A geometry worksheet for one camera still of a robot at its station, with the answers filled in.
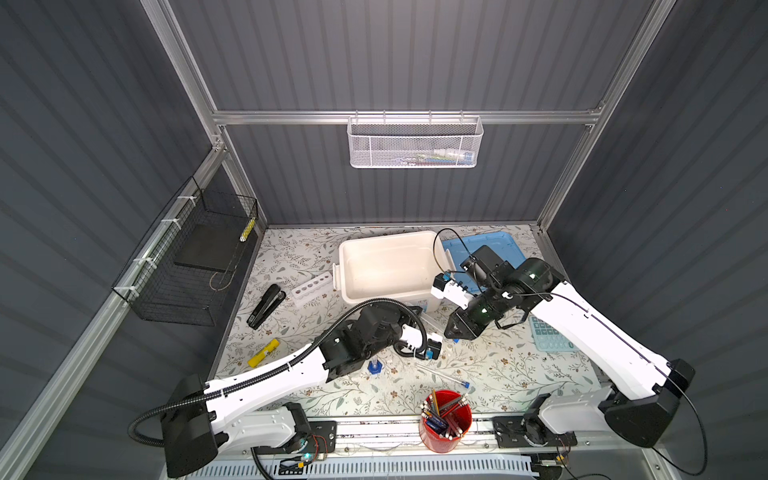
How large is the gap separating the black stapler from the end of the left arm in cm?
49

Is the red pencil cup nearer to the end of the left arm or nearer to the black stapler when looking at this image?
the end of the left arm

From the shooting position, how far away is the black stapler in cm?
93

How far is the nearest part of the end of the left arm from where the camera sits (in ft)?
1.73
